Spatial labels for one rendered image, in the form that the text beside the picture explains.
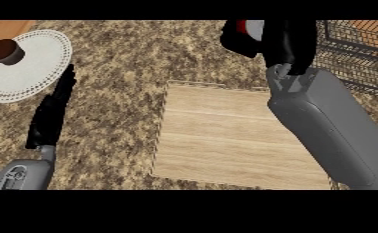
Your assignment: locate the brown cylindrical object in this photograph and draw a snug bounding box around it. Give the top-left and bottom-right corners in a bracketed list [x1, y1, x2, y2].
[0, 38, 27, 66]

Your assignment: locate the pale wooden tray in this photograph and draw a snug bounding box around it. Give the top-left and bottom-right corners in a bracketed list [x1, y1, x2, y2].
[150, 80, 333, 191]

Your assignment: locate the red and silver can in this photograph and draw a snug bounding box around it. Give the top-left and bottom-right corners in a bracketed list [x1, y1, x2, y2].
[235, 19, 266, 42]

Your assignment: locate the black wire tiered basket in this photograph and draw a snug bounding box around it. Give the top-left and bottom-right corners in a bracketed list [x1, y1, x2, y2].
[312, 19, 378, 95]

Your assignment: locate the white round doily placemat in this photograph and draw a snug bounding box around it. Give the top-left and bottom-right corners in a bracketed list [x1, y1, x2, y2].
[0, 29, 74, 104]

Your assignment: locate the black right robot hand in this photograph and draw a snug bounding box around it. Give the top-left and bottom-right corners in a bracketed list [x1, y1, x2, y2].
[219, 19, 320, 76]

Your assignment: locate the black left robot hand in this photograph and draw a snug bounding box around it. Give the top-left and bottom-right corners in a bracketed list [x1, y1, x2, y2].
[26, 64, 79, 150]

